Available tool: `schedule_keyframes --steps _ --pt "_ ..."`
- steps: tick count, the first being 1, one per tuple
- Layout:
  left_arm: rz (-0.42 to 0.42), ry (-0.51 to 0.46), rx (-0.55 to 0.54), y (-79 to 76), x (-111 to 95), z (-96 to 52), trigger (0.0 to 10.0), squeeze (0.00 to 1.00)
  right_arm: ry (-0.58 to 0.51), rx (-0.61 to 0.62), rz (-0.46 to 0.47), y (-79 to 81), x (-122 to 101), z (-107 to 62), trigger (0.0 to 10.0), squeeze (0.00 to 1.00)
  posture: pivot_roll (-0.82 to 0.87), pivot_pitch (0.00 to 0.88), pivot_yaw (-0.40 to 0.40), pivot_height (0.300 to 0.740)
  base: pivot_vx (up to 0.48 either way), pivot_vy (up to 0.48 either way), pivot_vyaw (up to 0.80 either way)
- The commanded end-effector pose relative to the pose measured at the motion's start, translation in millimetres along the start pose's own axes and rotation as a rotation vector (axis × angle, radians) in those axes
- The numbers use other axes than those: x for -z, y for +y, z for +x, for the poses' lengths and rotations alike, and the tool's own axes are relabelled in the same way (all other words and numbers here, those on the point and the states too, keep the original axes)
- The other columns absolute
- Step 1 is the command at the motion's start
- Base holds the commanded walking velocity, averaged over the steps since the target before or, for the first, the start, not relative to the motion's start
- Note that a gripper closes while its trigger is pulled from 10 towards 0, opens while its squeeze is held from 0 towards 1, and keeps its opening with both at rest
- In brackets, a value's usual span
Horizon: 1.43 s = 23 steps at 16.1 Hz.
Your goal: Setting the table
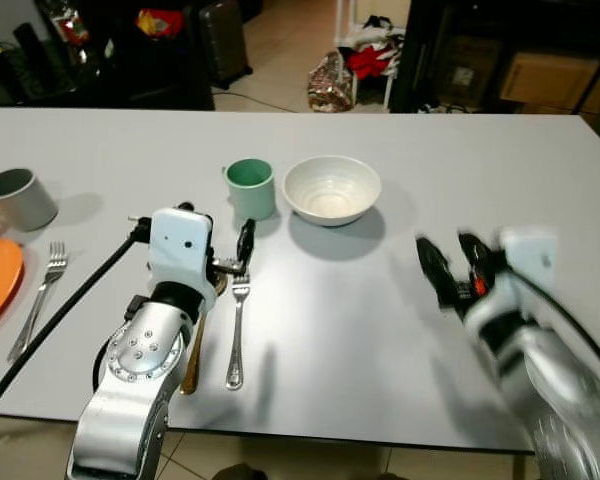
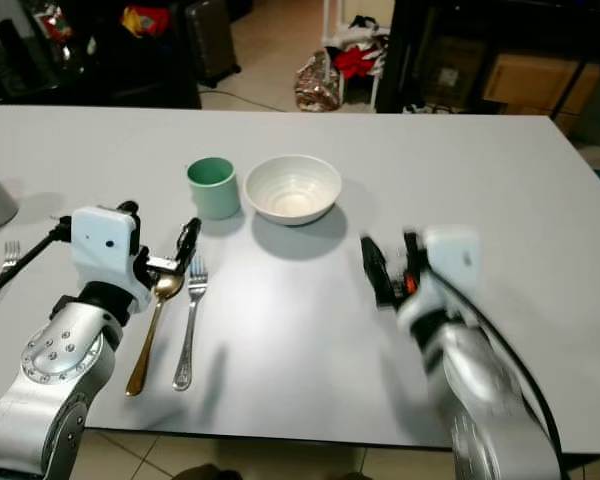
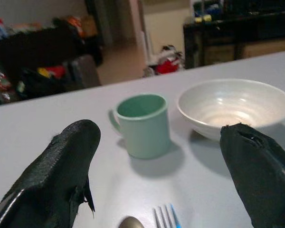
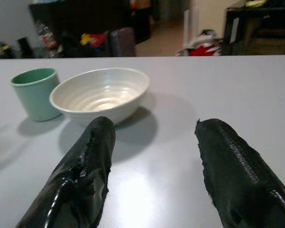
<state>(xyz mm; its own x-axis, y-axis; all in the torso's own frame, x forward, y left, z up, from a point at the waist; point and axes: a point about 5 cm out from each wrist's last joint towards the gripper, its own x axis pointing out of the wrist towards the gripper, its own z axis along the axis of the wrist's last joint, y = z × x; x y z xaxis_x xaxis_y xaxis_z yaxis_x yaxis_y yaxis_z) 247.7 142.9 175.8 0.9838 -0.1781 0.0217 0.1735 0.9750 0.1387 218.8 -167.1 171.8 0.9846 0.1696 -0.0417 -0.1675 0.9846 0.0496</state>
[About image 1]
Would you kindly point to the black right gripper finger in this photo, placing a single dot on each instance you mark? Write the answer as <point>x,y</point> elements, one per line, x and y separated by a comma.
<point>435,270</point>
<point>477,255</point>

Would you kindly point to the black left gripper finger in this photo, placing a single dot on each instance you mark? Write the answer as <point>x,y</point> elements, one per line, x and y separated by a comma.
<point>186,207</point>
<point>246,240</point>

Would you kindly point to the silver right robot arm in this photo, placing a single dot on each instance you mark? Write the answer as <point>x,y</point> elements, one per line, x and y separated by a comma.
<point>560,400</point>

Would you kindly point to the green ceramic mug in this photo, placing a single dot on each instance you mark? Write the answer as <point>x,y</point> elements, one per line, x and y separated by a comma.
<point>252,190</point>

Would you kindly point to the silver fork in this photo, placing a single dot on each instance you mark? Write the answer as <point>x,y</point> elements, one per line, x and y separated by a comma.
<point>42,295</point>
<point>238,330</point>

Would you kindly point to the white ribbed ceramic bowl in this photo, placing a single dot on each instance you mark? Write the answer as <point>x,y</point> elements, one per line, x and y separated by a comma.
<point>332,190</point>

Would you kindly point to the gold spoon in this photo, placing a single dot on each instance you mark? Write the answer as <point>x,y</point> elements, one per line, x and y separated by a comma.
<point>193,365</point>

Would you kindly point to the dark cluttered side table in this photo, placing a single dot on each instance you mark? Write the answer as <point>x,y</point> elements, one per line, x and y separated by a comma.
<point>110,70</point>

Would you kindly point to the grey cup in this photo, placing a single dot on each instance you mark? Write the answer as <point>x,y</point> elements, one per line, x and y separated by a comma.
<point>20,200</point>

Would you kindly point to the dark hard-shell suitcase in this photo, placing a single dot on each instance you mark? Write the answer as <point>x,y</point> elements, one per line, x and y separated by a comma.
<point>223,40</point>

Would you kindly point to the gold patterned bag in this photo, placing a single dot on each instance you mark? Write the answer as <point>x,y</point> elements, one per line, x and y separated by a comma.
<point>330,85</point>

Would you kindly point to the white metal rack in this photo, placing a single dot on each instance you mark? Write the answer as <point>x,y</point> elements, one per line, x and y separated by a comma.
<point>391,90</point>

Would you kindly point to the red and yellow packet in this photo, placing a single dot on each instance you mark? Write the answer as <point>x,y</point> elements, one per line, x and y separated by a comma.
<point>160,22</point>

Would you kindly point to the brown cardboard box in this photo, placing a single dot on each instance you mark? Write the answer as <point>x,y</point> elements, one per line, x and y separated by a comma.
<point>545,80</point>

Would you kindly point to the black shelf unit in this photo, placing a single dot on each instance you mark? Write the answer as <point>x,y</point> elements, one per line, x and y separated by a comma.
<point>430,30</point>

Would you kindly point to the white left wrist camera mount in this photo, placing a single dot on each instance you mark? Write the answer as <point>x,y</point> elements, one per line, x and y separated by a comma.
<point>178,250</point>

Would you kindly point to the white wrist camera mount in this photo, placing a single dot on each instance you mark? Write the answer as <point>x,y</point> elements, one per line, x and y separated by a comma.
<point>530,255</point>
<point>178,250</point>

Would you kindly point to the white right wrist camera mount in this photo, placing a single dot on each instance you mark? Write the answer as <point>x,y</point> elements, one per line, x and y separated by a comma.
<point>530,255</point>

